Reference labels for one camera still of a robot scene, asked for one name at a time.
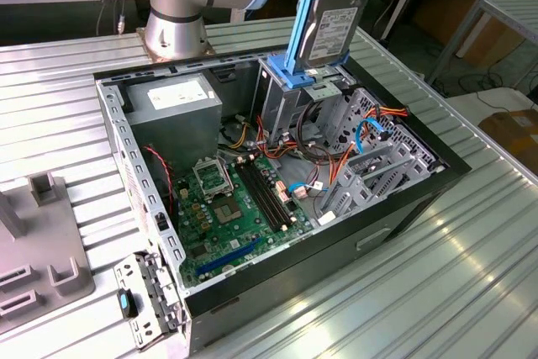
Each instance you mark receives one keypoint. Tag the black open PC case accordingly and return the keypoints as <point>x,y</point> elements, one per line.
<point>336,266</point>

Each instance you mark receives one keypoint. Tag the grey power supply unit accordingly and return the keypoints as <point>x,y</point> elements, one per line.
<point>176,132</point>

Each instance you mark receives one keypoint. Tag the grey metal disk bay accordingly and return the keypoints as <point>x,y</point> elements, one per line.
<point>378,163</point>

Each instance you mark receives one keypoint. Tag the white flat sheet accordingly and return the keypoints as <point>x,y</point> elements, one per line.
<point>504,100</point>

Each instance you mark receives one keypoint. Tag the CPU socket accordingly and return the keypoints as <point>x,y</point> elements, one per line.
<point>227,211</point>

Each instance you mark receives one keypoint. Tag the grey metal optical drive cage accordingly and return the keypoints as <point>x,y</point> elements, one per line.
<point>277,107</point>

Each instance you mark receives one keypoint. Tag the black case fan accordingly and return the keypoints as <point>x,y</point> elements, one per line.
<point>157,182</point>

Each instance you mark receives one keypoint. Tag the grey parts rack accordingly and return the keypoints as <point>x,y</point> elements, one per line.
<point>33,241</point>

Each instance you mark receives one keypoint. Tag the hard disk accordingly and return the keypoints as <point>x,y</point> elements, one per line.
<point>336,27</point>

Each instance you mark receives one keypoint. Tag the metal expansion slot bracket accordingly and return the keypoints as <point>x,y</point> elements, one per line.
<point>143,275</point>

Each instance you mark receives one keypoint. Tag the brown cardboard box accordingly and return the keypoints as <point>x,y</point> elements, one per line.
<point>517,132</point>

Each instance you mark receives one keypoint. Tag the blue expansion slot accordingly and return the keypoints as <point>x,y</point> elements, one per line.
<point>229,256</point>

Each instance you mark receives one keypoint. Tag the black blue bracket latch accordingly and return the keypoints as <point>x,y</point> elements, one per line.
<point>126,303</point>

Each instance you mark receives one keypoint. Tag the black RAM slot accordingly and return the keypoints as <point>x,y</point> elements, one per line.
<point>267,193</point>
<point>255,197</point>
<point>261,195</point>
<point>273,191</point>

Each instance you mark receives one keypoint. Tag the green motherboard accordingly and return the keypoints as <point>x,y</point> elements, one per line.
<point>244,228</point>

